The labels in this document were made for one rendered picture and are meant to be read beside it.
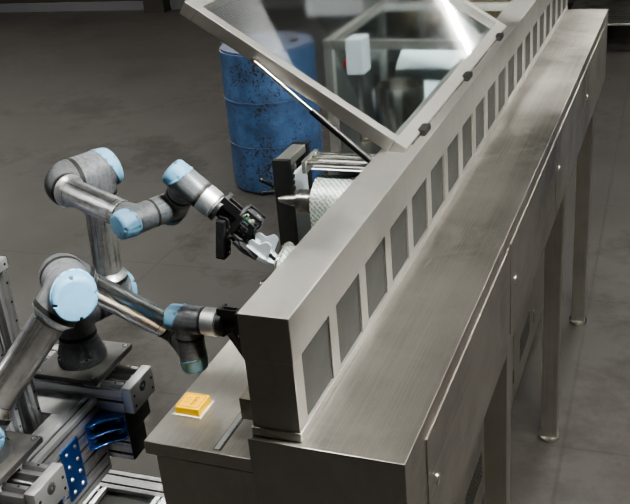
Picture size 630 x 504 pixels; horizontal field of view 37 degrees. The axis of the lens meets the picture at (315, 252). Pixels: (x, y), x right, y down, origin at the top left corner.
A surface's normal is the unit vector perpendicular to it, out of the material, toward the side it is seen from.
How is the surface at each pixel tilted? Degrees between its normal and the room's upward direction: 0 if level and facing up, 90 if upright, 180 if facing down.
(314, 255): 0
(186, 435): 0
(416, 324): 0
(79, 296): 85
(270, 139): 90
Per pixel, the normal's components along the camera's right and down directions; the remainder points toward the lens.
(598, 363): -0.08, -0.90
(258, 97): -0.20, 0.43
